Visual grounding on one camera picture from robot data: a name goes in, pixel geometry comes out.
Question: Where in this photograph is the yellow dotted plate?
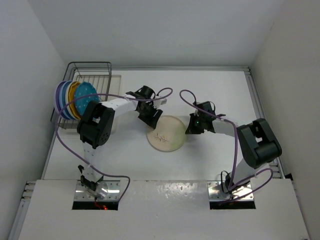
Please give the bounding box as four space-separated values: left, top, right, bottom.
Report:
68 81 82 120

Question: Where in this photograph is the metal base plate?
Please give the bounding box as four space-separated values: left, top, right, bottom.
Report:
207 180 254 202
74 180 121 202

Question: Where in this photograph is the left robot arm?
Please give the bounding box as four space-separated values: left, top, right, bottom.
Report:
77 85 167 192

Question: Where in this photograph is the purple plate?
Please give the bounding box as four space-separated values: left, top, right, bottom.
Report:
54 81 66 113

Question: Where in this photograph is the cream drip tray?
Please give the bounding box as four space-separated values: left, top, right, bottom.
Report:
65 75 121 122

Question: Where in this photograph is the purple cable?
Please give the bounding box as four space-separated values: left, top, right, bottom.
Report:
55 87 174 203
179 89 274 202

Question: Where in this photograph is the wire dish rack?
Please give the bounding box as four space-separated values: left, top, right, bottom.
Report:
50 61 112 129

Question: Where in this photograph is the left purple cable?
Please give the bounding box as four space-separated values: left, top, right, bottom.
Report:
55 87 174 203

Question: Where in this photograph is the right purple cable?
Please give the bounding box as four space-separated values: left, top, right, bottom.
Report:
179 89 274 202

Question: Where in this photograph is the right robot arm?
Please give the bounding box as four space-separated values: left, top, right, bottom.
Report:
185 101 282 193

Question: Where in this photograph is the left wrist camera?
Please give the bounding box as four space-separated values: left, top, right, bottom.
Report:
153 98 167 109

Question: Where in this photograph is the cream green plate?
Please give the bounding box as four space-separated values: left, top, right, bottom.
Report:
146 115 187 153

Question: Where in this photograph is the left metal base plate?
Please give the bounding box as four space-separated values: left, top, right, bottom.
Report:
74 180 121 202

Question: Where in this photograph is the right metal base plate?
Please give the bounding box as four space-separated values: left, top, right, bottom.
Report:
207 180 254 202

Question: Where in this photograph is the light blue plate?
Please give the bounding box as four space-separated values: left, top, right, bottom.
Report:
59 81 73 120

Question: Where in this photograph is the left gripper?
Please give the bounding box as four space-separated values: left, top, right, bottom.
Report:
137 102 163 129

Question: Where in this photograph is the teal dotted plate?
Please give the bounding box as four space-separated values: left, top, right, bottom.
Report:
74 82 100 116

